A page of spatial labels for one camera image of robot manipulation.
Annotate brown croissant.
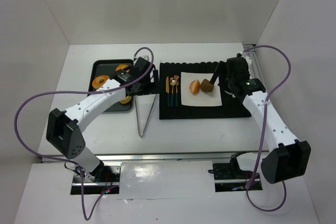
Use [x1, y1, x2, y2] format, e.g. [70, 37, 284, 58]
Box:
[200, 79, 214, 93]

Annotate plain orange bun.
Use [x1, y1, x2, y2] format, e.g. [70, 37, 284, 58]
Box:
[189, 79, 200, 95]

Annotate silver metal tongs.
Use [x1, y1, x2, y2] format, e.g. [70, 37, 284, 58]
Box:
[134, 94, 157, 138]

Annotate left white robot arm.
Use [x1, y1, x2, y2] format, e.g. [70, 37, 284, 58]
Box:
[46, 66, 160, 181]

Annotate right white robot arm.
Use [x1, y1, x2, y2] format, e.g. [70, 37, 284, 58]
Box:
[211, 55, 311, 184]

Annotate white square plate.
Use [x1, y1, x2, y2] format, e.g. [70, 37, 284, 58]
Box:
[180, 72, 222, 107]

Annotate round crumbly bun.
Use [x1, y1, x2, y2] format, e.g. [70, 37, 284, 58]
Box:
[119, 95, 132, 104]

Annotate black placemat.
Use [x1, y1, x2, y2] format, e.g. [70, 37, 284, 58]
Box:
[159, 61, 251, 120]

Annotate orange bagel far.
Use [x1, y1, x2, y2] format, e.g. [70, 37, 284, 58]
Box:
[115, 64, 130, 72]

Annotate orange bagel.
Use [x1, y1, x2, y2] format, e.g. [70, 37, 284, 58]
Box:
[91, 75, 109, 90]
[115, 64, 130, 72]

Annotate black baking tray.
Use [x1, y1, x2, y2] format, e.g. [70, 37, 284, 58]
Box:
[88, 59, 133, 114]

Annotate orange bagel near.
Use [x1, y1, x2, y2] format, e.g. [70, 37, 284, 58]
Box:
[91, 75, 109, 90]

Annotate white two-handled bowl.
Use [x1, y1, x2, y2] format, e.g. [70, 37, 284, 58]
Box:
[223, 88, 236, 98]

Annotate aluminium side rail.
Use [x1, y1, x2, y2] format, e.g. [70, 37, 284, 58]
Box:
[245, 49, 263, 81]

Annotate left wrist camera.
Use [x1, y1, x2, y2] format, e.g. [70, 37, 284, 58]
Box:
[134, 56, 153, 75]

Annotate gold spoon green handle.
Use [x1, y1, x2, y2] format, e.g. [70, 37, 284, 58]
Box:
[170, 77, 177, 107]

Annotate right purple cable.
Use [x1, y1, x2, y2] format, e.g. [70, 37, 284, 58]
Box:
[243, 45, 291, 212]

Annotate purple cable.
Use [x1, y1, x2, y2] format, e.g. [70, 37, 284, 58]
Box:
[243, 45, 291, 212]
[14, 47, 154, 221]

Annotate aluminium table edge rail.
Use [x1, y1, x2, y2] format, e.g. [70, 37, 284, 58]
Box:
[40, 150, 272, 163]

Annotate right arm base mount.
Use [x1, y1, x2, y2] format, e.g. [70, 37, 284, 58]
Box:
[208, 152, 253, 193]

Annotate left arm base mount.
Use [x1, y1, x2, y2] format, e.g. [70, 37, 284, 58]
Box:
[64, 162, 121, 195]

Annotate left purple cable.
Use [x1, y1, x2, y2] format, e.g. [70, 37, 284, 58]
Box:
[14, 47, 154, 221]

